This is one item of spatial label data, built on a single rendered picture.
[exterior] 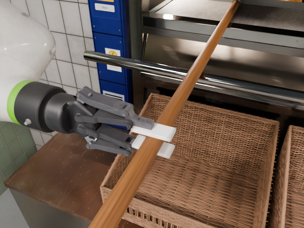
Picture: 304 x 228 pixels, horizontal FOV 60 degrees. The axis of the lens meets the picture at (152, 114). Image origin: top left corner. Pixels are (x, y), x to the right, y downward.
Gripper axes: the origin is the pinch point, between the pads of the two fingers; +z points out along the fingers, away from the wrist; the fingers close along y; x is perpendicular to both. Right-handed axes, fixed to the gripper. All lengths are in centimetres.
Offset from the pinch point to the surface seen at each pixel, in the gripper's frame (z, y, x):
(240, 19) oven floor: 5, 1, -77
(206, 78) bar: 2.8, 2.5, -28.7
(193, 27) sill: -11, 3, -66
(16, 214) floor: -101, 120, -24
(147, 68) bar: -13.4, 3.0, -28.7
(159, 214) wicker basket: -4, 50, -17
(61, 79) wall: -81, 41, -67
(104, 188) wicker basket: -25, 46, -17
